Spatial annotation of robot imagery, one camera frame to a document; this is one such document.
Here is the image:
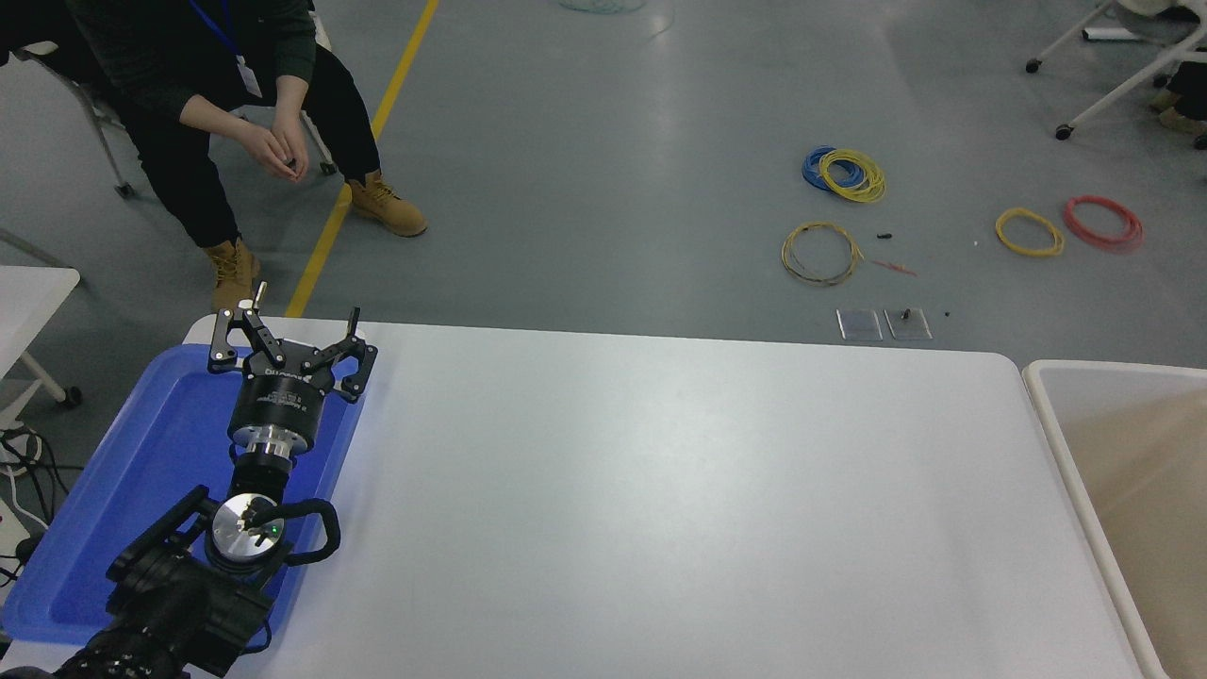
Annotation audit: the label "white wheeled furniture frame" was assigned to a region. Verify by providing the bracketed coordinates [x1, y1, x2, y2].
[1026, 0, 1207, 143]

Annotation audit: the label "small yellow cable coil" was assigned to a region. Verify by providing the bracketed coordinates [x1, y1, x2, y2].
[995, 207, 1066, 257]

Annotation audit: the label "person's left hand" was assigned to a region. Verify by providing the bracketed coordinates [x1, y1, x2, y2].
[272, 108, 311, 179]

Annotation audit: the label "black floor cables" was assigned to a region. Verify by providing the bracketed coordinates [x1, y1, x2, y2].
[0, 426, 72, 590]

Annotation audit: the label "large pale bin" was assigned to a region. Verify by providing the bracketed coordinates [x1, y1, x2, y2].
[1021, 358, 1207, 679]

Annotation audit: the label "person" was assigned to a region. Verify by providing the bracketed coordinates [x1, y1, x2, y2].
[1148, 58, 1207, 152]
[64, 0, 427, 314]
[0, 0, 72, 63]

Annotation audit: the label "red cable coil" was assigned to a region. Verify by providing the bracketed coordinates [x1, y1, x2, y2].
[1064, 195, 1145, 254]

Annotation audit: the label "yellow and dark cable coil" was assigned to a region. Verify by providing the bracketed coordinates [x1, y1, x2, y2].
[781, 222, 864, 288]

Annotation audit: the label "grey wheeled chair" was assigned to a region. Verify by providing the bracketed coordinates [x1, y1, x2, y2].
[9, 11, 339, 201]

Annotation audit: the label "blue cable coil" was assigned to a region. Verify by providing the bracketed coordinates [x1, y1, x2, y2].
[802, 146, 864, 194]

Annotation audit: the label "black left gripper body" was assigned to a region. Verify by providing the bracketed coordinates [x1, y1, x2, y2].
[228, 341, 339, 446]

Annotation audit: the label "grey metal leg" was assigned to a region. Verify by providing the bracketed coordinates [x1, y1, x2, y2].
[0, 229, 72, 273]

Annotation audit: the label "person's right hand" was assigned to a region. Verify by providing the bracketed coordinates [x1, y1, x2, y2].
[236, 121, 299, 183]

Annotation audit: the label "blue plastic tray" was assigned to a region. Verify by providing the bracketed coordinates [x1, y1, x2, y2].
[0, 344, 367, 647]

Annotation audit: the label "white side table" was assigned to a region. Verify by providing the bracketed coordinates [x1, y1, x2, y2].
[0, 267, 84, 408]

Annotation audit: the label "bright yellow cable coil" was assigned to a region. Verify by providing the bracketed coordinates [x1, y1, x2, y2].
[818, 150, 887, 205]

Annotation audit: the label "white power strip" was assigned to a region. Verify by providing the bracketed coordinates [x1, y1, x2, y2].
[0, 498, 35, 559]

